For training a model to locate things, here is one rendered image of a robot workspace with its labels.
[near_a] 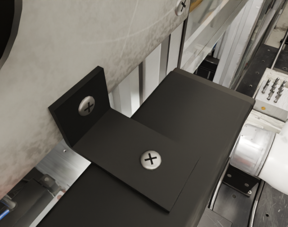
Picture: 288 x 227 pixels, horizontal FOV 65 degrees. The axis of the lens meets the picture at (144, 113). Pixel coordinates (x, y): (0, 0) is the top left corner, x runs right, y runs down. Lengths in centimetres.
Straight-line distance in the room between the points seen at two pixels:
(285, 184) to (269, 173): 3
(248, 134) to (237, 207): 41
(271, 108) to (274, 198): 30
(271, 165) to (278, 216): 44
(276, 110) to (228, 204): 33
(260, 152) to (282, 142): 4
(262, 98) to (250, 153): 33
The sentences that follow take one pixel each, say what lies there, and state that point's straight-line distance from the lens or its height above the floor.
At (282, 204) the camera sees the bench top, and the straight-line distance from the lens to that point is 90.
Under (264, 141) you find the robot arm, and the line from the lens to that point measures 46.
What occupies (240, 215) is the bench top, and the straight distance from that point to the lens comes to 83.
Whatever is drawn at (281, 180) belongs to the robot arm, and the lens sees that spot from 46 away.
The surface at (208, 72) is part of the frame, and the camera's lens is 74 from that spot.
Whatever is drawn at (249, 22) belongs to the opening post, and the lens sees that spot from 55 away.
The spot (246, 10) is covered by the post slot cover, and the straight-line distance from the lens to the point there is 54.
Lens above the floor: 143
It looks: 51 degrees down
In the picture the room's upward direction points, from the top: straight up
